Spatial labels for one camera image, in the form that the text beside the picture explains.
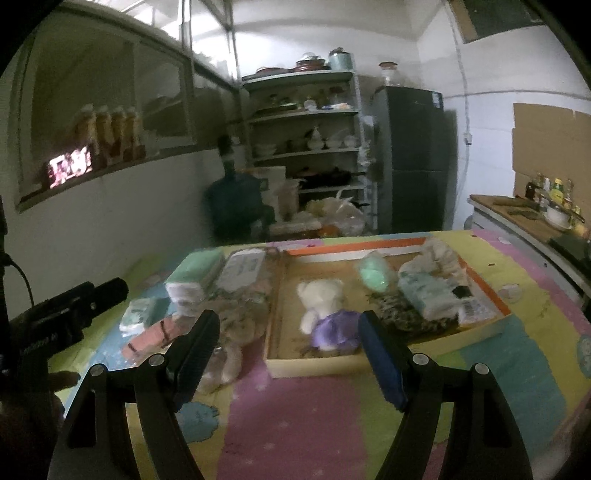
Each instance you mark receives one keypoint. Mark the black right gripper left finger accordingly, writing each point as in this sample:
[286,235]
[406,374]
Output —
[96,443]

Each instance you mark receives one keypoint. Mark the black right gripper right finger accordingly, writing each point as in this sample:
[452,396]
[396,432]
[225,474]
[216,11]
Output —
[484,440]

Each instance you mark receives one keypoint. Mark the pink cloth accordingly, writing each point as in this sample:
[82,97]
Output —
[156,337]

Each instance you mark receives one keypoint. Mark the mint patterned tissue pack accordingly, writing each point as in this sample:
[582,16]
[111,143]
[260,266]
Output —
[438,299]

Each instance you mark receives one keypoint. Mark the white teddy bear purple dress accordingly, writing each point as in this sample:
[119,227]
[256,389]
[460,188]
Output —
[331,328]

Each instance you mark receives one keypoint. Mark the white floral cloth roll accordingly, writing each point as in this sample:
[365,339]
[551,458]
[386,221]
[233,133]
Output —
[438,258]

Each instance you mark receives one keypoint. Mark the green cloth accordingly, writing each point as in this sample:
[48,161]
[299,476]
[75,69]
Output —
[377,274]

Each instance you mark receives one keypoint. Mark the beige plush toy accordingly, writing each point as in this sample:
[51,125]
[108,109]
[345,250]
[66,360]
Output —
[242,323]

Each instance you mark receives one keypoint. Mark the small mint tissue packet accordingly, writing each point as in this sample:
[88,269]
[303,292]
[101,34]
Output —
[137,316]

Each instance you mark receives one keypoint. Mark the leopard print cloth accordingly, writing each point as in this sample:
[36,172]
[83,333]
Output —
[397,313]

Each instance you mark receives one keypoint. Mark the orange rimmed cardboard tray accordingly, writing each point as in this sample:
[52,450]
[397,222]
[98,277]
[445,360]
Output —
[287,352]

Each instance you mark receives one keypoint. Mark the colourful cartoon play mat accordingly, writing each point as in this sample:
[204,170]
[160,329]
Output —
[341,427]

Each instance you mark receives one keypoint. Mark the wooden kitchen counter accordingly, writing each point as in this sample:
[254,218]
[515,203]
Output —
[518,221]

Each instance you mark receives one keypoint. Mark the floral tissue pack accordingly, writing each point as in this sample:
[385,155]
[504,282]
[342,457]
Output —
[241,269]

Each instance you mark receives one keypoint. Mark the white bowl on counter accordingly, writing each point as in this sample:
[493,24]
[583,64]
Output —
[558,218]

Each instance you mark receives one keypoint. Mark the blue water jug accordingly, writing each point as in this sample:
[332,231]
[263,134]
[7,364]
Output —
[234,203]

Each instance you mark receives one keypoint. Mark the yellow green bottle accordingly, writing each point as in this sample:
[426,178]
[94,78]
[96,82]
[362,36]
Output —
[557,192]

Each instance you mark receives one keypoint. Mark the white plastic bag on floor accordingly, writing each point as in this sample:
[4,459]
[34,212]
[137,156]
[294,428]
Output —
[339,212]

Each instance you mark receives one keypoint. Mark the dark grey refrigerator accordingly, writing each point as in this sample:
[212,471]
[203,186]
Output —
[412,153]

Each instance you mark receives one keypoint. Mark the white metal shelf rack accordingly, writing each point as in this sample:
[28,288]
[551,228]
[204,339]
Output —
[307,126]

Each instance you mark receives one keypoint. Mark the cardboard sheet on wall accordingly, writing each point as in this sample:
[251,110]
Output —
[555,142]

